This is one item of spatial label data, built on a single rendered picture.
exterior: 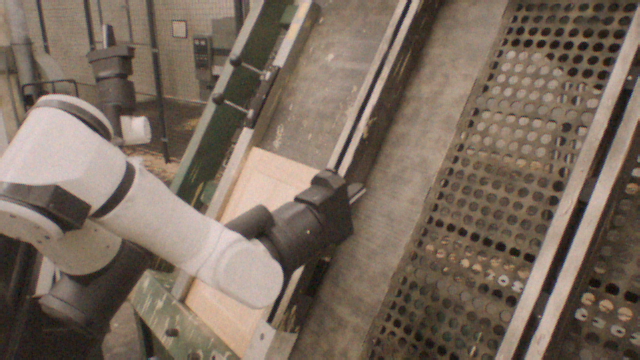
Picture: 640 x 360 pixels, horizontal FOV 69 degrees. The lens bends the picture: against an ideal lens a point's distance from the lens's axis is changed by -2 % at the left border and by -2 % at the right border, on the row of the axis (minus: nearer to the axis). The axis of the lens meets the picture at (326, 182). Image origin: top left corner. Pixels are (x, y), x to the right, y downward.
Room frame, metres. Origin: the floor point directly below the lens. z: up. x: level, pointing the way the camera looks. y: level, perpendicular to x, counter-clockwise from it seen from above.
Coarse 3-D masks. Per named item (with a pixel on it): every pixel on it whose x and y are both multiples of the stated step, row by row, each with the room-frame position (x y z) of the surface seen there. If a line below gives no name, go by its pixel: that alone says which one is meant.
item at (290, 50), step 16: (304, 0) 1.49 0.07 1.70; (304, 16) 1.45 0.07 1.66; (288, 32) 1.46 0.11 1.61; (304, 32) 1.45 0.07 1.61; (288, 48) 1.42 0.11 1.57; (288, 64) 1.41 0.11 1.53; (288, 80) 1.40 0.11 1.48; (272, 96) 1.37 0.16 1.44; (272, 112) 1.37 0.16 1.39; (256, 128) 1.33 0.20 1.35; (240, 144) 1.33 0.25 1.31; (256, 144) 1.33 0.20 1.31; (240, 160) 1.29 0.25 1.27; (224, 176) 1.30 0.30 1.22; (224, 192) 1.26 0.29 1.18; (208, 208) 1.27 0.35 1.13; (224, 208) 1.25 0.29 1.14; (176, 288) 1.17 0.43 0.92
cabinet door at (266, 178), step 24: (264, 168) 1.23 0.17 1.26; (288, 168) 1.17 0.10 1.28; (312, 168) 1.11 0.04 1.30; (240, 192) 1.24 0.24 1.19; (264, 192) 1.18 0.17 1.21; (288, 192) 1.12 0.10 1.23; (192, 288) 1.16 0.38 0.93; (216, 312) 1.05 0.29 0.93; (240, 312) 1.00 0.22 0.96; (240, 336) 0.95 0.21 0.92
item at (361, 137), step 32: (416, 0) 1.12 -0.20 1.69; (416, 32) 1.11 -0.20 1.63; (384, 64) 1.08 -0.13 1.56; (384, 96) 1.04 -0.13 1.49; (352, 128) 1.03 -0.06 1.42; (384, 128) 1.04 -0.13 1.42; (352, 160) 0.98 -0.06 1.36; (320, 256) 0.92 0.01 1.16; (288, 288) 0.88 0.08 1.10; (288, 320) 0.86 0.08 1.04; (256, 352) 0.83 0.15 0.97; (288, 352) 0.86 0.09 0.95
